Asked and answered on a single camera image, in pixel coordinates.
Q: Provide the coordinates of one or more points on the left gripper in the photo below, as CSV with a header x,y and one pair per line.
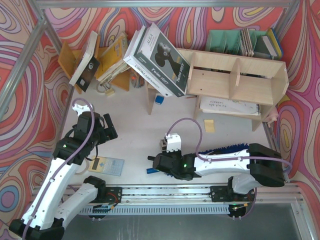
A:
x,y
110,127

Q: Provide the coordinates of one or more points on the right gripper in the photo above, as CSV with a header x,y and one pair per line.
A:
x,y
158,163

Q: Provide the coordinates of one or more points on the blue microfiber duster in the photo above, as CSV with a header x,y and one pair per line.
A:
x,y
216,151

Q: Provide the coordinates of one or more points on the white black stapler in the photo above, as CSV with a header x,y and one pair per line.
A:
x,y
163,145

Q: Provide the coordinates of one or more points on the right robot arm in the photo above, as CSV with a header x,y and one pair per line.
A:
x,y
249,166

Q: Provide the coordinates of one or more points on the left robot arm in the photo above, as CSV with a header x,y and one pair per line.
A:
x,y
47,217

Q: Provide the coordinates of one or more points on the light wooden bookshelf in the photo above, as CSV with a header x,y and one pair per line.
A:
x,y
233,77

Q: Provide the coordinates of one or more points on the black small tool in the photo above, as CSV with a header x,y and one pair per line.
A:
x,y
151,158

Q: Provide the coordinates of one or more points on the blue yellow calculator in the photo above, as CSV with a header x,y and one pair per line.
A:
x,y
107,165

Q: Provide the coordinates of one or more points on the clear tape roll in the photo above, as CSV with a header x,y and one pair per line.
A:
x,y
83,167

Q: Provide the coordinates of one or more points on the yellow sticky note pad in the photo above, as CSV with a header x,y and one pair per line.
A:
x,y
209,125

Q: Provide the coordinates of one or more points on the pencil cup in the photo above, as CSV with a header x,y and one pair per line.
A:
x,y
136,80

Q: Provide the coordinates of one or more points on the blue white eraser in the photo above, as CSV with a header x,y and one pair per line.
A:
x,y
159,99

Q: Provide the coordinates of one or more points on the white black paperback book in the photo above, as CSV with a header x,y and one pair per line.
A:
x,y
86,64

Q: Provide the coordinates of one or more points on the white spiral notebook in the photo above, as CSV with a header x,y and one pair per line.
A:
x,y
229,107

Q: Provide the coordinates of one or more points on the yellow book stack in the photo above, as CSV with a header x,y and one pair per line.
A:
x,y
111,59

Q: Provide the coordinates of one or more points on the white Chokladfabriken book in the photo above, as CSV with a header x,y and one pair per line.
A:
x,y
142,70

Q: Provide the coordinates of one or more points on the black white Twins story book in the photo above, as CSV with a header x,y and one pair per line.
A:
x,y
163,60

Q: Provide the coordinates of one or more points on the pink pig figurine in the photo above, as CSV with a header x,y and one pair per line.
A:
x,y
271,117

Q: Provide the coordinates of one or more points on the green desk organizer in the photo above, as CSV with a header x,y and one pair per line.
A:
x,y
232,42

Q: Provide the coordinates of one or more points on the blue covered book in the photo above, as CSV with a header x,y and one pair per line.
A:
x,y
275,42

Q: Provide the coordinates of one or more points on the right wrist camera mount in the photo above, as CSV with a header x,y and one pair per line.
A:
x,y
173,142

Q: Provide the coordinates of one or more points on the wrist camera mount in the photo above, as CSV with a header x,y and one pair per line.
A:
x,y
79,109
173,142

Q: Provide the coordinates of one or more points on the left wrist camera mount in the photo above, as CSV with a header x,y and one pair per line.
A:
x,y
79,109

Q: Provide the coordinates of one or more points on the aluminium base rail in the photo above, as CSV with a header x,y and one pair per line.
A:
x,y
187,194

